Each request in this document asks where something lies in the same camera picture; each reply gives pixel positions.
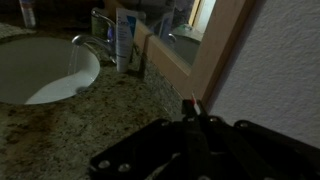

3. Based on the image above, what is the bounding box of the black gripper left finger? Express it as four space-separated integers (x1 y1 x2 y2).
89 98 212 180

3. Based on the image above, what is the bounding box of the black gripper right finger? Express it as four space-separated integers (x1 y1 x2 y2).
196 99 320 180

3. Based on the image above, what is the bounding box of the wood framed mirror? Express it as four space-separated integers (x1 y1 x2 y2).
102 0 258 105

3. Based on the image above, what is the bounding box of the white blue lotion tube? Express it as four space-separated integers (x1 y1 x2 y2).
115 7 138 73

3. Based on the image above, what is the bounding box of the chrome faucet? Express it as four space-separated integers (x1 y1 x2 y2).
71 8 118 65

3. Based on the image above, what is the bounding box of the white oval sink basin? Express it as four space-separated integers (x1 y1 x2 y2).
0 35 102 106

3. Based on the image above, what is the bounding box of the orange capped bottle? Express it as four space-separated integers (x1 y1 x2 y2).
17 0 37 30

